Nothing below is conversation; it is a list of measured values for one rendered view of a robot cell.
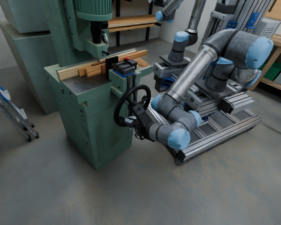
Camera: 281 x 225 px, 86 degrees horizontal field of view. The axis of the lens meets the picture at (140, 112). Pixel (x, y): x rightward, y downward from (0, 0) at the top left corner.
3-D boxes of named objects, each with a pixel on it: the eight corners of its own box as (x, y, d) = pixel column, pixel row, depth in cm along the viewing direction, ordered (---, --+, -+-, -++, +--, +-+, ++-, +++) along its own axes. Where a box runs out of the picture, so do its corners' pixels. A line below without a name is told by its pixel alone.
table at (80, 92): (87, 114, 77) (85, 105, 73) (59, 86, 91) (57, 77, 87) (161, 78, 112) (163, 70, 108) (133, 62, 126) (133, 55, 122)
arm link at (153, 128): (153, 130, 58) (166, 119, 62) (145, 127, 62) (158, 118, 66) (157, 145, 61) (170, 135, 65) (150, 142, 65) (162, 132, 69)
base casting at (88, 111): (85, 118, 92) (83, 107, 86) (46, 78, 119) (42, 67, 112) (138, 93, 118) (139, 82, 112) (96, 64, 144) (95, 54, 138)
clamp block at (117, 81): (122, 93, 88) (122, 79, 82) (108, 82, 95) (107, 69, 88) (140, 85, 97) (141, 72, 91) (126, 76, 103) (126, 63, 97)
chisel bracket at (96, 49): (98, 61, 90) (97, 46, 84) (85, 52, 96) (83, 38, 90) (108, 58, 94) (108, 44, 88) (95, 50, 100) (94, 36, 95)
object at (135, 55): (80, 76, 91) (79, 70, 88) (78, 74, 92) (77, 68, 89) (146, 55, 125) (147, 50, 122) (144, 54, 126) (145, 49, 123)
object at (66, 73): (60, 80, 86) (58, 72, 82) (59, 78, 87) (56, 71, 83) (136, 56, 120) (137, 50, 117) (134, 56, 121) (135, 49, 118)
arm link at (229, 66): (216, 69, 115) (225, 52, 106) (233, 77, 109) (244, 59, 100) (208, 73, 109) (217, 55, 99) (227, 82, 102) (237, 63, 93)
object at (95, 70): (88, 77, 91) (87, 69, 88) (86, 76, 92) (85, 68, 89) (121, 66, 106) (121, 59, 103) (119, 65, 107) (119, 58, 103)
